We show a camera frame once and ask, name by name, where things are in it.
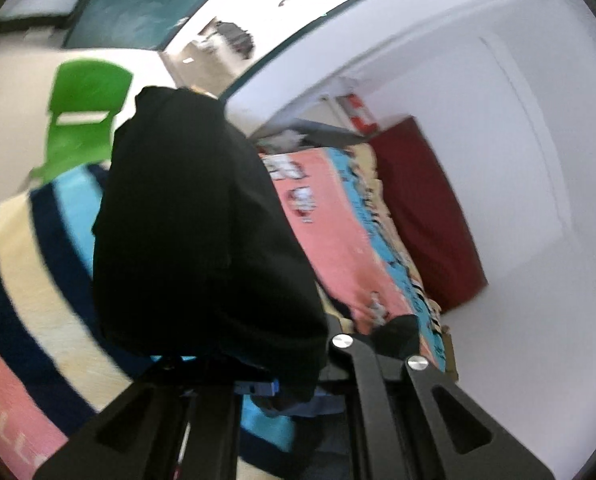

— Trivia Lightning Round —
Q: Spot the dark grey bundle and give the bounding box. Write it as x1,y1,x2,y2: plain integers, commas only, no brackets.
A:
212,19,257,61

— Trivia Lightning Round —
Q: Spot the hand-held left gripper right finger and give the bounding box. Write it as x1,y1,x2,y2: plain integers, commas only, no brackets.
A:
322,316,555,480

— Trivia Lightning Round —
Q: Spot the dark green door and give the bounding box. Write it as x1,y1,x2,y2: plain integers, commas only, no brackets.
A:
62,0,259,53

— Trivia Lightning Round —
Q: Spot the cartoon cat striped printed blanket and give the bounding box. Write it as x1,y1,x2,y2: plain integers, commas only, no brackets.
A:
0,145,460,480

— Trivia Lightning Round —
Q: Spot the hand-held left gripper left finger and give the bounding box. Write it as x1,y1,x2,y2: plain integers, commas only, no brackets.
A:
32,355,279,480

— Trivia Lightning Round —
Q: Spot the green plastic chair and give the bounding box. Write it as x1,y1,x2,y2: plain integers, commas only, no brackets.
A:
28,60,134,187

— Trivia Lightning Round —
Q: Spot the dark red headboard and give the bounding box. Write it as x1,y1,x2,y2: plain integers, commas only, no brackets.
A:
370,116,489,314

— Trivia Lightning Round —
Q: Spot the black padded jacket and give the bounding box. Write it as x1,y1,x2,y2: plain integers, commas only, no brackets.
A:
92,86,421,403

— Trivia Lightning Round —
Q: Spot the red box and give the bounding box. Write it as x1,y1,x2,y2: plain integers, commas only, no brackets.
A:
345,94,379,134

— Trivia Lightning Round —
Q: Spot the grey leaning board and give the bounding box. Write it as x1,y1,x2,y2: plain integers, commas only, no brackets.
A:
297,118,373,147

